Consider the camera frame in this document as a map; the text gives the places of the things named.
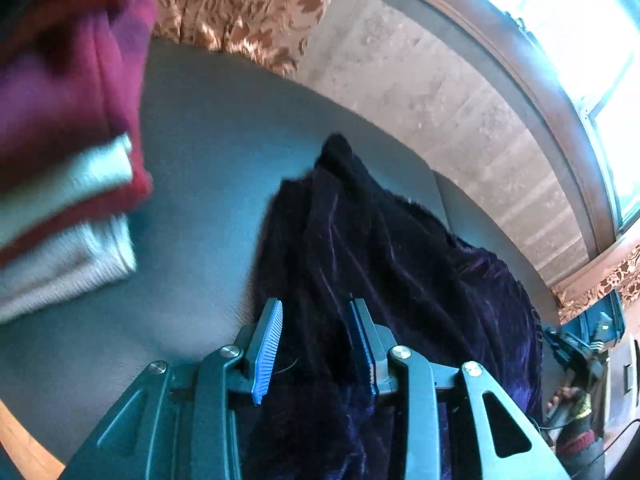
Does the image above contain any patterned beige curtain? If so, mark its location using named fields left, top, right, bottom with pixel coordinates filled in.
left=142, top=0, right=357, bottom=77
left=550, top=245, right=640, bottom=326

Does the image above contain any wooden framed window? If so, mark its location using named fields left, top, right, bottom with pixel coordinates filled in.
left=357, top=0, right=640, bottom=263

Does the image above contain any person's right hand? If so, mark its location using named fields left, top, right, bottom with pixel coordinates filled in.
left=546, top=385, right=588, bottom=423

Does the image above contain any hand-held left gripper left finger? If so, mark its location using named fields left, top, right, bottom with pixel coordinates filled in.
left=60, top=297, right=285, bottom=480

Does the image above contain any white ribbed folded garment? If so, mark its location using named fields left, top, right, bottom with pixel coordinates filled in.
left=0, top=214, right=139, bottom=325

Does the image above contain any person's right forearm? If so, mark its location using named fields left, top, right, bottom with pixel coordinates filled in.
left=554, top=407, right=610, bottom=478

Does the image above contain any dark purple velvet garment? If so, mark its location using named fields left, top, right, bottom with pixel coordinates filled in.
left=240, top=132, right=547, bottom=480

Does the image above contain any maroon folded garment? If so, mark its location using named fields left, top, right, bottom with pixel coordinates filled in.
left=0, top=0, right=168, bottom=267

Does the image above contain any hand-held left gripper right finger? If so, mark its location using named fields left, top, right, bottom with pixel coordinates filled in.
left=348, top=297, right=571, bottom=480

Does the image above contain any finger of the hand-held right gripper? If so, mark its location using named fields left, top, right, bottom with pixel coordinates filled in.
left=542, top=327, right=576, bottom=362

